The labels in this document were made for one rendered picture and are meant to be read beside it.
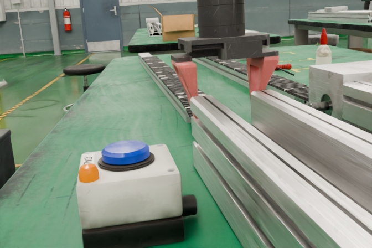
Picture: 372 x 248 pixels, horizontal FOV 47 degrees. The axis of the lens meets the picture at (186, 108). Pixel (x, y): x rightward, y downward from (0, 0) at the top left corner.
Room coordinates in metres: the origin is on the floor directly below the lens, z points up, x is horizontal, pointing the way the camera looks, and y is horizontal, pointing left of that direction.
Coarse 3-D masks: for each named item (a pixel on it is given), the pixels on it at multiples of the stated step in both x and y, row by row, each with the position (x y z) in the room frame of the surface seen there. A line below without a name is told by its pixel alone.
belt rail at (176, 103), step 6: (138, 54) 1.60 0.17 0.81; (144, 54) 1.57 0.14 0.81; (150, 54) 1.55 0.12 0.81; (144, 66) 1.38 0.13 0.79; (150, 72) 1.22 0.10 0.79; (156, 78) 1.11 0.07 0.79; (162, 84) 0.95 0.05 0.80; (162, 90) 0.96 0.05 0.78; (168, 90) 0.86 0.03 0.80; (168, 96) 0.87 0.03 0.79; (174, 96) 0.78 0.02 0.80; (174, 102) 0.79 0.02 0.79; (180, 102) 0.72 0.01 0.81; (180, 108) 0.73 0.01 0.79; (180, 114) 0.73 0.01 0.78; (186, 114) 0.70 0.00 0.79; (186, 120) 0.67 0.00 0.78
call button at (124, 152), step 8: (112, 144) 0.35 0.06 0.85; (120, 144) 0.34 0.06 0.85; (128, 144) 0.34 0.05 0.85; (136, 144) 0.34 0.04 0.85; (144, 144) 0.34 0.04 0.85; (104, 152) 0.33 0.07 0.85; (112, 152) 0.32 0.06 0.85; (120, 152) 0.32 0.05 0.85; (128, 152) 0.32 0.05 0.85; (136, 152) 0.32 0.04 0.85; (144, 152) 0.33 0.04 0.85; (104, 160) 0.33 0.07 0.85; (112, 160) 0.32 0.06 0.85; (120, 160) 0.32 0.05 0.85; (128, 160) 0.32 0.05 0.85; (136, 160) 0.32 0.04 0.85
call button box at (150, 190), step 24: (120, 168) 0.32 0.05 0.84; (144, 168) 0.32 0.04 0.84; (168, 168) 0.32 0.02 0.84; (96, 192) 0.30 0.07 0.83; (120, 192) 0.30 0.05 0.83; (144, 192) 0.30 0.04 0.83; (168, 192) 0.30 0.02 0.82; (96, 216) 0.30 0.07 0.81; (120, 216) 0.30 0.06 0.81; (144, 216) 0.30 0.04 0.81; (168, 216) 0.31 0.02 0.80; (96, 240) 0.29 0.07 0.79; (120, 240) 0.30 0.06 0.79; (144, 240) 0.30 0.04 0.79; (168, 240) 0.30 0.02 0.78
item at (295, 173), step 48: (192, 144) 0.47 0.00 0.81; (240, 144) 0.29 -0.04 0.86; (288, 144) 0.38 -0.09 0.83; (336, 144) 0.30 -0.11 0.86; (240, 192) 0.29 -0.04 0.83; (288, 192) 0.21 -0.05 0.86; (336, 192) 0.20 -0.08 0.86; (240, 240) 0.30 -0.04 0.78; (288, 240) 0.21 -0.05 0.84; (336, 240) 0.16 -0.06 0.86
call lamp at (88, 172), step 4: (84, 164) 0.31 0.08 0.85; (88, 164) 0.30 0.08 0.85; (92, 164) 0.31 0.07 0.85; (80, 168) 0.30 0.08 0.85; (84, 168) 0.30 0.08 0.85; (88, 168) 0.30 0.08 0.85; (92, 168) 0.30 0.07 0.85; (96, 168) 0.30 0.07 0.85; (80, 172) 0.30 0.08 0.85; (84, 172) 0.30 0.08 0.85; (88, 172) 0.30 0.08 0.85; (92, 172) 0.30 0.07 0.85; (96, 172) 0.30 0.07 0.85; (80, 176) 0.30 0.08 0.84; (84, 176) 0.30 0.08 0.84; (88, 176) 0.30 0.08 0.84; (92, 176) 0.30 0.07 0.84; (96, 176) 0.30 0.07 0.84; (80, 180) 0.30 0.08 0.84; (84, 180) 0.30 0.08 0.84; (88, 180) 0.30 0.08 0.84; (92, 180) 0.30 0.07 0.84
